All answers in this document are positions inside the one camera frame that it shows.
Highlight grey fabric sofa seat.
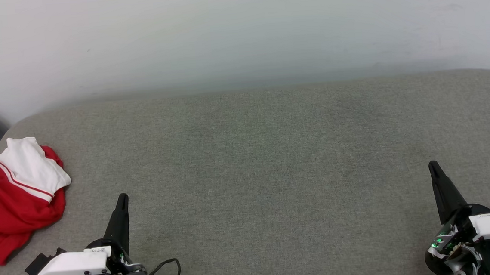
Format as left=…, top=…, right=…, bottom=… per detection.
left=0, top=67, right=490, bottom=275

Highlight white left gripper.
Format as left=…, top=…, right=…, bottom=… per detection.
left=28, top=192, right=147, bottom=275

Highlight red and white jersey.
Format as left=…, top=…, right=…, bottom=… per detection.
left=0, top=133, right=77, bottom=266

